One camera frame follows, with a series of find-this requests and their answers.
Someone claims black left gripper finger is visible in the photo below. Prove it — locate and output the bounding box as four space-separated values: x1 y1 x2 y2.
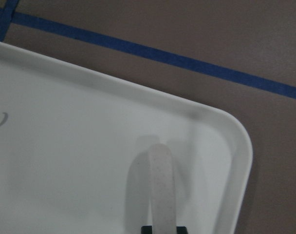
176 226 188 234

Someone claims white speckled spoon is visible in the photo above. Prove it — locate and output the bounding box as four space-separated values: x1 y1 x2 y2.
128 143 175 234

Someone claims white rectangular tray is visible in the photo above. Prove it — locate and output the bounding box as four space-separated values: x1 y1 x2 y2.
0 42 253 234

